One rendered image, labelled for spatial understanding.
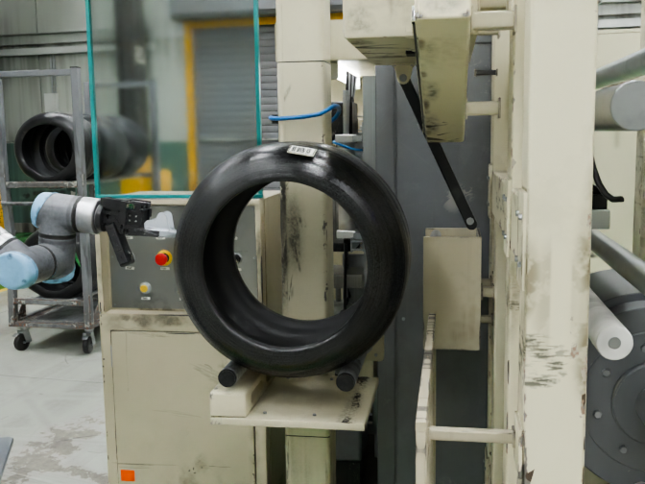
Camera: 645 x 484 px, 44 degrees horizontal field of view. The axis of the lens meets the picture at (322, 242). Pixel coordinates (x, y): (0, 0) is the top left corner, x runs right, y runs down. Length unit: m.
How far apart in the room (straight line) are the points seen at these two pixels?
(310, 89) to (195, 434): 1.20
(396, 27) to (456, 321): 0.88
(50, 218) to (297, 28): 0.80
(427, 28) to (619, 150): 3.84
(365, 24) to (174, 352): 1.45
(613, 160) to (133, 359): 3.41
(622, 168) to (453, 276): 3.22
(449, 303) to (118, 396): 1.19
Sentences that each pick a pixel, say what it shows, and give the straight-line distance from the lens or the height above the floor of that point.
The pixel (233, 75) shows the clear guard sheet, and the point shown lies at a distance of 2.52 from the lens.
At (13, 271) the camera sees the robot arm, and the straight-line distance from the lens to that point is 1.98.
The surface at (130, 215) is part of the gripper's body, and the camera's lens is 2.00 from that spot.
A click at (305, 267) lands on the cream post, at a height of 1.10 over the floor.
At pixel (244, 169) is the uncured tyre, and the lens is 1.81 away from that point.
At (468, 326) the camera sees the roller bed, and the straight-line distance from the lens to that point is 2.11.
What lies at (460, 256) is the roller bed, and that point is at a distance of 2.08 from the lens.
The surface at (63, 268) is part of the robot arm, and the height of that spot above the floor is 1.14.
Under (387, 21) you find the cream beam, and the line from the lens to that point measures 1.52.
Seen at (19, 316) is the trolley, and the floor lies 0.23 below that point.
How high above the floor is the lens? 1.46
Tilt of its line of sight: 8 degrees down
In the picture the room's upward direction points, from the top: 1 degrees counter-clockwise
